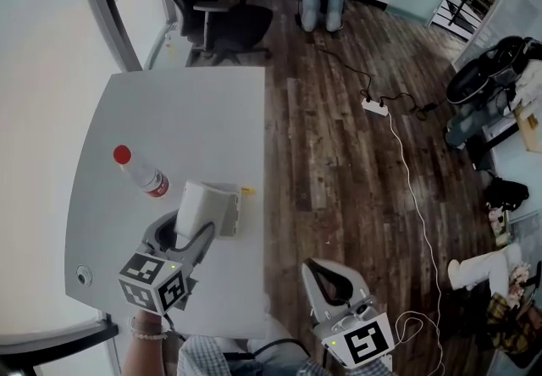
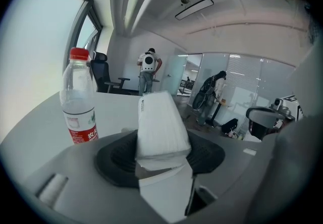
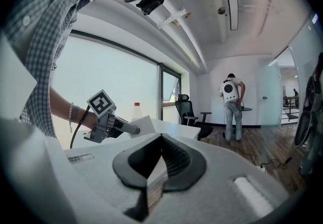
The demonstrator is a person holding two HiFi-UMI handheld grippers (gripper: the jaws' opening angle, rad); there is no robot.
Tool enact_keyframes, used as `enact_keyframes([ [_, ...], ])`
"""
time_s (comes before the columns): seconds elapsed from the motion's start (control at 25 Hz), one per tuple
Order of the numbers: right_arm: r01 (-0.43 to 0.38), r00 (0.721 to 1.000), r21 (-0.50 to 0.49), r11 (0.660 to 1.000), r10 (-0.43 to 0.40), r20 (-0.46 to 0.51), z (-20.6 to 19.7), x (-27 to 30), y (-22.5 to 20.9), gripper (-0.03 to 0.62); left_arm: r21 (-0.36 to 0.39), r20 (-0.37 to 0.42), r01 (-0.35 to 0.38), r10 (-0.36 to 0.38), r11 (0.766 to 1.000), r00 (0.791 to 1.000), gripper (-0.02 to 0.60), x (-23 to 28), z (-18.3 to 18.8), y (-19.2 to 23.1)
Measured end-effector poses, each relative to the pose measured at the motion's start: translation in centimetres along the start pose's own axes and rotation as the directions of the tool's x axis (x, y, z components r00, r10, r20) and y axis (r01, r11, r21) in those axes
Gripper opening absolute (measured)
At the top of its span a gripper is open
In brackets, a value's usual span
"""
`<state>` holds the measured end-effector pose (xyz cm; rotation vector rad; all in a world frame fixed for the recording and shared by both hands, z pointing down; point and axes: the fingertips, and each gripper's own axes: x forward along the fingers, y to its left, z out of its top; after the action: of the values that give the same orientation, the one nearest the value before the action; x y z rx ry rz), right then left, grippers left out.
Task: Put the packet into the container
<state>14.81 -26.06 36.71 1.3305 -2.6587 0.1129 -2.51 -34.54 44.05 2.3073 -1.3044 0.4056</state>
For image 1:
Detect round desk cable grommet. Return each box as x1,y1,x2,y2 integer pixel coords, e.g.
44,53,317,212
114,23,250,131
75,264,94,286

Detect small wooden side table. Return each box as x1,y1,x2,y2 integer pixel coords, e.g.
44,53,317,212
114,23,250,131
513,102,542,153

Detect black floor cable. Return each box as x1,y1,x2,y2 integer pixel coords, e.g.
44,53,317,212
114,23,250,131
378,91,451,122
314,45,374,103

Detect white power cable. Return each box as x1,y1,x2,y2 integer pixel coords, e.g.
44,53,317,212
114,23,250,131
386,113,446,376

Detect black bag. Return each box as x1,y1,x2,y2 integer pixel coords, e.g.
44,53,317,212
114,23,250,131
484,176,531,211

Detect pale soft toy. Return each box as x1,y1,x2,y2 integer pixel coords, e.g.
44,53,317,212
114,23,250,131
486,202,510,247

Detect white bead bracelet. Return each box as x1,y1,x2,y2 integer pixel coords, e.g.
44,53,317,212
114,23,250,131
128,316,169,342

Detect clear water bottle red cap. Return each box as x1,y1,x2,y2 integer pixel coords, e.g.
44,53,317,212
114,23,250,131
113,144,171,201

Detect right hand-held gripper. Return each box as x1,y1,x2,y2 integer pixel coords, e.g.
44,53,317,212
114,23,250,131
300,257,398,370

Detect dark window frame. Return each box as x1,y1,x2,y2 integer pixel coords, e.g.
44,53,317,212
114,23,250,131
70,0,144,74

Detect person's light jeans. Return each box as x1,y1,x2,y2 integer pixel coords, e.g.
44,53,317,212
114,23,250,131
219,314,315,376

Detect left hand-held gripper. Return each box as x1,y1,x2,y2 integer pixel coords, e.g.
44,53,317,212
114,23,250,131
116,208,218,318

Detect black capsule backpack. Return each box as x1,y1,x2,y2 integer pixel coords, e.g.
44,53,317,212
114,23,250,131
445,36,533,107

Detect person's left forearm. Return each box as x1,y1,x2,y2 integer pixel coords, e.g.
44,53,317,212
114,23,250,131
121,309,169,376

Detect person's plaid shirt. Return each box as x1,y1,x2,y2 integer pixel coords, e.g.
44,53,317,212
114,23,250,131
175,335,340,376

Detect black office chair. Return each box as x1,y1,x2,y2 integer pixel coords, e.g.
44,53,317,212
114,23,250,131
148,0,274,67

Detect white power strip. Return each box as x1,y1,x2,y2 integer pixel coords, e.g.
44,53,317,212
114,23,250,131
361,97,390,118

